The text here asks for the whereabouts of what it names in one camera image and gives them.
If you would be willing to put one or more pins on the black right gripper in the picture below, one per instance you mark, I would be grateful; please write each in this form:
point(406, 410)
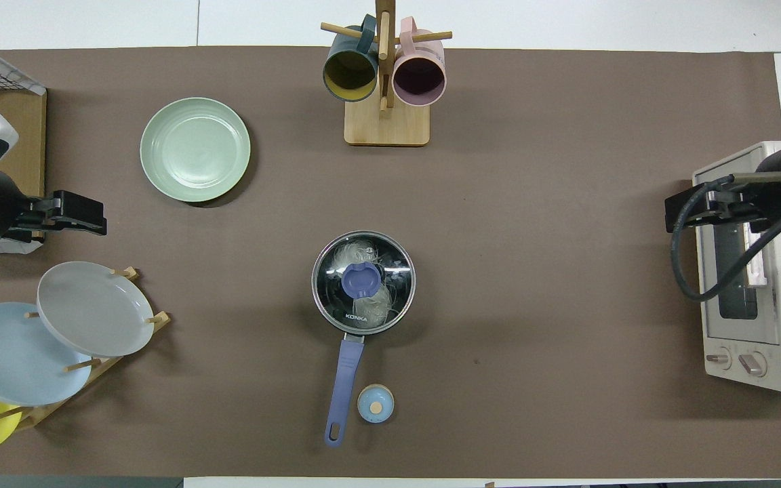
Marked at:
point(780, 200)

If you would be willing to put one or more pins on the glass lid blue knob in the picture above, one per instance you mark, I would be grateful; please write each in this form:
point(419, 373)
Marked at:
point(361, 279)

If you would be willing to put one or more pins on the white vermicelli bundle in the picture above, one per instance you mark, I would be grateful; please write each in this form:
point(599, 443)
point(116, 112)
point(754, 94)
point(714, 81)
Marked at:
point(380, 305)

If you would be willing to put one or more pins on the grey plate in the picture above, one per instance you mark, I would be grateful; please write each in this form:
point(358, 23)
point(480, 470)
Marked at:
point(92, 308)

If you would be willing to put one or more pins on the light green plate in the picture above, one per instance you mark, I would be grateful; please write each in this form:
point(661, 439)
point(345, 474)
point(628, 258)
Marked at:
point(195, 149)

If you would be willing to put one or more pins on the light blue plate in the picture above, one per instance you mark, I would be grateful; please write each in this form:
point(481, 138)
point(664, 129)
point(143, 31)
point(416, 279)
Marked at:
point(11, 352)

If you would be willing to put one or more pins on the wooden plate rack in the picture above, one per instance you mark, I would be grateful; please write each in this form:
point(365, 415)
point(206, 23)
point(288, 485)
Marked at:
point(45, 412)

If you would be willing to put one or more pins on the white toaster oven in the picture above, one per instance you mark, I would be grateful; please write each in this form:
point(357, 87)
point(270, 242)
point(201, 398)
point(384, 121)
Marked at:
point(777, 339)

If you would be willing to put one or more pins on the marble patterned cloth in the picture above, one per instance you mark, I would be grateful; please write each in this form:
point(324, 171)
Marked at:
point(7, 68)

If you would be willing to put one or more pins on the brown table mat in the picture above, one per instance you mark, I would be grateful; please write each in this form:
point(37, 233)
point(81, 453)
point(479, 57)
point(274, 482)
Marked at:
point(499, 407)

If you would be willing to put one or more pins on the pink mug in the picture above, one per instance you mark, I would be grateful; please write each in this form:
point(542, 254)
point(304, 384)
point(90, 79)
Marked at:
point(419, 78)

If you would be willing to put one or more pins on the dark teal mug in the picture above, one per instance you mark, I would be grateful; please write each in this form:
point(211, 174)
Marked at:
point(350, 74)

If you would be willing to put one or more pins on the wooden mug tree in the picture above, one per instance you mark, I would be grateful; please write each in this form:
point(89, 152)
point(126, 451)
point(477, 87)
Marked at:
point(387, 125)

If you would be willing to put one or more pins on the small blue round container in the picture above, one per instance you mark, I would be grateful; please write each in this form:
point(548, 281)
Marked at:
point(375, 404)

